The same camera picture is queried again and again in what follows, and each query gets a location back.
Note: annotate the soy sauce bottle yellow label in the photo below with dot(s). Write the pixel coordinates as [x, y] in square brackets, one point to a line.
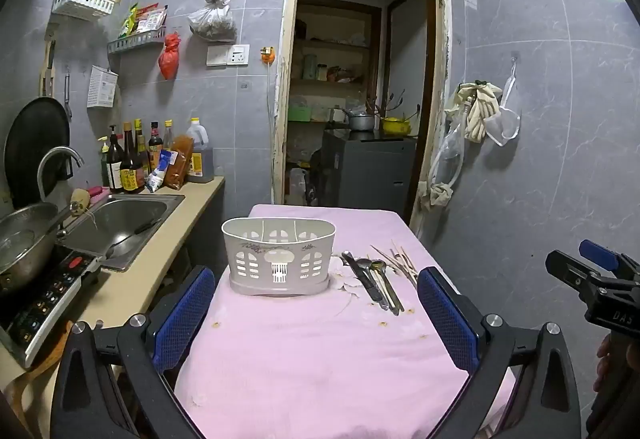
[132, 174]

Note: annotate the wooden door frame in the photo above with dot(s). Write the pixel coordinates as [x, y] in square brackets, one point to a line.
[441, 69]

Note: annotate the dark pump bottle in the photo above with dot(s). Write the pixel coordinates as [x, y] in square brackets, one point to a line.
[114, 164]

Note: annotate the dark bottle red neck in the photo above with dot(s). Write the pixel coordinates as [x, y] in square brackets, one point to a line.
[154, 141]

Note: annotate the grey wall shelf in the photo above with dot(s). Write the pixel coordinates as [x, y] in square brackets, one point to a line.
[137, 41]

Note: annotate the hanging clear plastic bag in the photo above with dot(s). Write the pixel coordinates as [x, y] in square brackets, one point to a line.
[502, 124]

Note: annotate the pink cloth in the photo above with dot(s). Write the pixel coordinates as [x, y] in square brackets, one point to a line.
[310, 349]

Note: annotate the aluminium pot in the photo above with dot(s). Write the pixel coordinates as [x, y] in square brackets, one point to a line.
[361, 121]

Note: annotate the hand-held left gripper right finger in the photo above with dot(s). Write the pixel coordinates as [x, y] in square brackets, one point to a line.
[445, 319]

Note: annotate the beige kitchen counter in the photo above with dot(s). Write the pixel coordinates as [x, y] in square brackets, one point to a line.
[150, 284]

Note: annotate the tan loofah sponge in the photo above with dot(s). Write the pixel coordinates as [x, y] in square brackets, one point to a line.
[80, 201]

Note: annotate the red plastic bag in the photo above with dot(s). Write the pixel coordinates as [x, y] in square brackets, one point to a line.
[169, 59]

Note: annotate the black ladle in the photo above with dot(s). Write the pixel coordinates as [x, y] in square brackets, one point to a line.
[130, 236]

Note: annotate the steel sink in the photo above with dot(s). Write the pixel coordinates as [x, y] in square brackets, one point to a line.
[130, 219]

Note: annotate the hanging metal utensil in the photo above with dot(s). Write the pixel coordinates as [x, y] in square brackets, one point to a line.
[67, 89]

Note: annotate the person's right hand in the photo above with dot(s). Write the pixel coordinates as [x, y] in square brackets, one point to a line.
[603, 361]

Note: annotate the row of seasoning packets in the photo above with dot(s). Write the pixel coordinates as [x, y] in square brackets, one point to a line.
[145, 21]

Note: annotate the beige rubber gloves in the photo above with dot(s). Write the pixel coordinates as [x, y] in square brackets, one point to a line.
[475, 109]

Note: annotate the orange brown spice packet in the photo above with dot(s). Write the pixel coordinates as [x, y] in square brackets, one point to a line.
[179, 164]

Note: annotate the large oil jug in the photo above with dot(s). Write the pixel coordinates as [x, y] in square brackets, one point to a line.
[200, 154]

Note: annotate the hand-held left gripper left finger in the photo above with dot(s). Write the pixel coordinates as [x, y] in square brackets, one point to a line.
[185, 314]

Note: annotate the yellow bowl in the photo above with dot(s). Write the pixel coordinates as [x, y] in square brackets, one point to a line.
[396, 126]

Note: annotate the black wok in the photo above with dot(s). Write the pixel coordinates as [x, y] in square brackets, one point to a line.
[35, 144]

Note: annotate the white wall basket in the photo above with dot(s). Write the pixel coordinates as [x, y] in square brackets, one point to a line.
[82, 1]

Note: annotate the white hanging packet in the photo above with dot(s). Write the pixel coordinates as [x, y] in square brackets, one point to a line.
[102, 86]

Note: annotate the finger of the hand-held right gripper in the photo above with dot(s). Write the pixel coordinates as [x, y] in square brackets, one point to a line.
[597, 255]
[570, 269]

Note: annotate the pile of wooden chopsticks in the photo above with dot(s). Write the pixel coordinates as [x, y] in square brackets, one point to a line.
[397, 259]

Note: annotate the curved steel faucet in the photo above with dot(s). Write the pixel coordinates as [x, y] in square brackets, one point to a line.
[50, 159]

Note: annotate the clear bag of dried goods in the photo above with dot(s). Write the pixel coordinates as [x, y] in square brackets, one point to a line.
[212, 19]

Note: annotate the steel basin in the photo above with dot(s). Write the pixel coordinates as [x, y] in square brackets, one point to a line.
[25, 239]

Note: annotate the green pump bottle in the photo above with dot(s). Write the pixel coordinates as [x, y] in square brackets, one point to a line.
[104, 164]

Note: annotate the dark bottle yellow cap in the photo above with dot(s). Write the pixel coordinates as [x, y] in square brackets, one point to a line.
[142, 144]

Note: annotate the blue white packet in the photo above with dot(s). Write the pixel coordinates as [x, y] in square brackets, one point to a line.
[160, 174]

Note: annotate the orange wall hook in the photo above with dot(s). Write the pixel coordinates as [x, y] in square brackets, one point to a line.
[268, 55]

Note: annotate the wooden shelf unit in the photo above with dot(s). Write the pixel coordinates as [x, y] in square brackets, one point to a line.
[325, 44]

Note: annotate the grey cabinet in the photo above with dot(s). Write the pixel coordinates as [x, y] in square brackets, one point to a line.
[365, 169]

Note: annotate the white wall socket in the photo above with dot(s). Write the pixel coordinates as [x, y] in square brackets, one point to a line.
[238, 55]

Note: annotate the metal spoon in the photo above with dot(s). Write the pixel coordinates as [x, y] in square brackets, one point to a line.
[378, 264]
[363, 263]

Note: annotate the clear bottle yellow cap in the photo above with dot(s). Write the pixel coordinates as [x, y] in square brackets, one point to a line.
[168, 136]

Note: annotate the induction cooker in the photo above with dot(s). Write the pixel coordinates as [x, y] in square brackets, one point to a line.
[45, 299]

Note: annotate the pink soap dish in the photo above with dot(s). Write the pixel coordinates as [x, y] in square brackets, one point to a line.
[99, 193]

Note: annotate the white plastic utensil basket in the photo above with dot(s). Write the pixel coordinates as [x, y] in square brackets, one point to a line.
[277, 254]

